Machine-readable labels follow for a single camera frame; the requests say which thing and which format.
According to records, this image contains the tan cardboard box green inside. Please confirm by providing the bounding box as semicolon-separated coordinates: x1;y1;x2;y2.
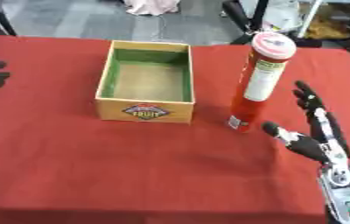
94;39;197;124

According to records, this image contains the pink cloth bag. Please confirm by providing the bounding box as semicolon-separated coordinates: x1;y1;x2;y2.
121;0;181;17

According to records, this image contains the black tripod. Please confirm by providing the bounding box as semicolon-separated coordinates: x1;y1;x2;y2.
219;0;324;48

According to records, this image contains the red bottle with white cap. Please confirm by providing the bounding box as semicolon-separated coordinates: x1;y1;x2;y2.
225;31;298;134

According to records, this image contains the white pole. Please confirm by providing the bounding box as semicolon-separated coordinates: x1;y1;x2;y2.
296;0;326;39

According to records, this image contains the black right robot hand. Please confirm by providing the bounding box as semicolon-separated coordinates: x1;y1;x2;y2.
261;80;350;165

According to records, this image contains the yellow-brown bag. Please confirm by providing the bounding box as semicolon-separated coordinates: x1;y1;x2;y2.
304;3;350;40

